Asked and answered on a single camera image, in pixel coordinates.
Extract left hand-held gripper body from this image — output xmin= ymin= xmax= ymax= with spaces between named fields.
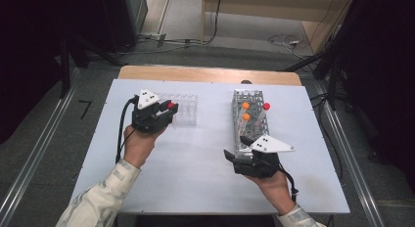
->
xmin=131 ymin=88 xmax=171 ymax=134

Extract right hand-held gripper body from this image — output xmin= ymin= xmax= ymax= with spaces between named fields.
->
xmin=232 ymin=133 xmax=297 ymax=180

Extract clear plastic test tube rack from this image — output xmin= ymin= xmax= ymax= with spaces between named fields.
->
xmin=156 ymin=92 xmax=199 ymax=127

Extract person's left hand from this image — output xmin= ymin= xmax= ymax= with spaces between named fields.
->
xmin=122 ymin=123 xmax=167 ymax=169

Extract person's right hand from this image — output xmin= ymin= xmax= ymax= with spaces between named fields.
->
xmin=246 ymin=170 xmax=297 ymax=216

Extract white table board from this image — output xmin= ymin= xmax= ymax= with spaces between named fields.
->
xmin=69 ymin=78 xmax=351 ymax=215

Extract wooden table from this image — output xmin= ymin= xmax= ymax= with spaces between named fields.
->
xmin=116 ymin=65 xmax=303 ymax=88

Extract grey power strip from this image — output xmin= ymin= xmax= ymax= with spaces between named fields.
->
xmin=138 ymin=31 xmax=167 ymax=42

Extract black metal stand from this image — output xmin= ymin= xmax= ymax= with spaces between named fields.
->
xmin=58 ymin=35 xmax=125 ymax=99

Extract dark cabinet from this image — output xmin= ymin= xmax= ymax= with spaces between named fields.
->
xmin=99 ymin=0 xmax=149 ymax=55

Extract black tripod stand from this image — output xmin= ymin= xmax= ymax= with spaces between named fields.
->
xmin=282 ymin=40 xmax=346 ymax=113

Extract light wooden furniture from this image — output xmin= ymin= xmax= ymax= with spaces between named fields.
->
xmin=201 ymin=0 xmax=357 ymax=55

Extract dark curtain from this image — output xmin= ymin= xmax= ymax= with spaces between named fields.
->
xmin=339 ymin=0 xmax=415 ymax=182
xmin=0 ymin=0 xmax=102 ymax=145

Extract left hand-held gripper black cable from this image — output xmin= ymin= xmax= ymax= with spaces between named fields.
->
xmin=115 ymin=95 xmax=140 ymax=164

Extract hand-held gripper black cable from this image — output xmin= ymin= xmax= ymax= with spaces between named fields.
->
xmin=275 ymin=162 xmax=300 ymax=204
xmin=115 ymin=95 xmax=140 ymax=164

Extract right hand-held gripper black cable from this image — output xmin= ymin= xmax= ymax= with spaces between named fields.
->
xmin=275 ymin=162 xmax=300 ymax=204

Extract black floor cables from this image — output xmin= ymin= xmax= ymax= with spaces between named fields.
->
xmin=309 ymin=92 xmax=346 ymax=181

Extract aluminium floor rail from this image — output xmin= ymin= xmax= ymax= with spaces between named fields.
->
xmin=0 ymin=68 xmax=81 ymax=226
xmin=314 ymin=83 xmax=388 ymax=227

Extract black hanging cable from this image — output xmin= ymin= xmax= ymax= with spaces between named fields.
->
xmin=200 ymin=0 xmax=224 ymax=45

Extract white floor cable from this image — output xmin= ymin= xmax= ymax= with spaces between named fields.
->
xmin=267 ymin=32 xmax=302 ymax=60

